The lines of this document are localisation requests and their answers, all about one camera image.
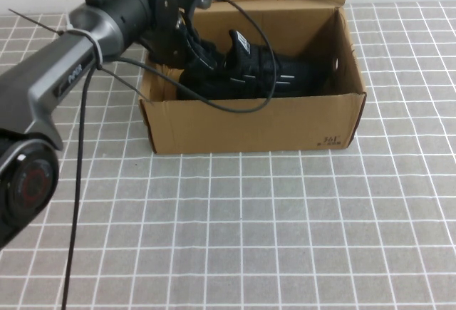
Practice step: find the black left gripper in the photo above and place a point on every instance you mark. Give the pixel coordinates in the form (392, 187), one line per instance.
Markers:
(167, 28)

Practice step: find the black knit sneaker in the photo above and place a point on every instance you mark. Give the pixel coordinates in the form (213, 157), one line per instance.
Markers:
(285, 71)

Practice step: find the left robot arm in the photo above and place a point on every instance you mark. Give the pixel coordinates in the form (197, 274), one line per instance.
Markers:
(53, 67)

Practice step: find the brown cardboard shoe box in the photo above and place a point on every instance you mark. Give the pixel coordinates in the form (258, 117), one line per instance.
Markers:
(285, 124)

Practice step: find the grey white-grid tablecloth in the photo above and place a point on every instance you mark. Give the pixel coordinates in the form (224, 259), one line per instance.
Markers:
(285, 235)

